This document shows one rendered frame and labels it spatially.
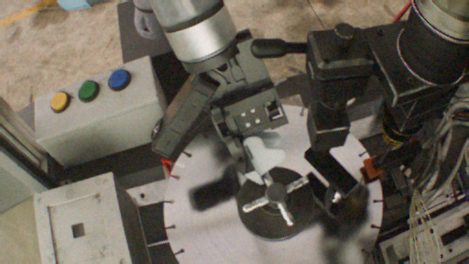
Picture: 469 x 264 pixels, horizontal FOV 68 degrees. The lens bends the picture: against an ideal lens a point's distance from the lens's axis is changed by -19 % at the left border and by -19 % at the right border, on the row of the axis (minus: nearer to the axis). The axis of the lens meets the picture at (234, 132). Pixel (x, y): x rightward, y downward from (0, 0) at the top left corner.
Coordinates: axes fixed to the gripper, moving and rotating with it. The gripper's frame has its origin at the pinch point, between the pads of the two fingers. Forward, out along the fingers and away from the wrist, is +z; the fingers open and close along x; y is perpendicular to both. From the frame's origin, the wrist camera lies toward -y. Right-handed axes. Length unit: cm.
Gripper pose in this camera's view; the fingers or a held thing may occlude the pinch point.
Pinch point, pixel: (254, 178)
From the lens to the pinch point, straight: 58.9
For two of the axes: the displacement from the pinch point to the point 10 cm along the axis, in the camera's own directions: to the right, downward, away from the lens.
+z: 3.8, 7.6, 5.3
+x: -1.0, -5.4, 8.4
